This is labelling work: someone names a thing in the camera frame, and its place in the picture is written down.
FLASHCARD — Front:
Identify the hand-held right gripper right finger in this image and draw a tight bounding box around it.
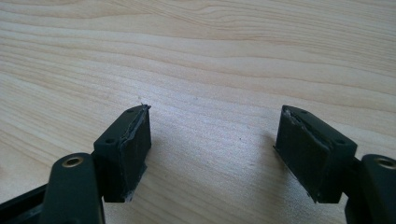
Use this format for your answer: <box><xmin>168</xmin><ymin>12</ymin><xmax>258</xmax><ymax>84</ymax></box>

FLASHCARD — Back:
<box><xmin>273</xmin><ymin>105</ymin><xmax>359</xmax><ymax>204</ymax></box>

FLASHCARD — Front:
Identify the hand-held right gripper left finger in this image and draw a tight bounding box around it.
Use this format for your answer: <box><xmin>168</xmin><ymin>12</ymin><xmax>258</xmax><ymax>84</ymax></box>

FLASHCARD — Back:
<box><xmin>92</xmin><ymin>104</ymin><xmax>153</xmax><ymax>203</ymax></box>

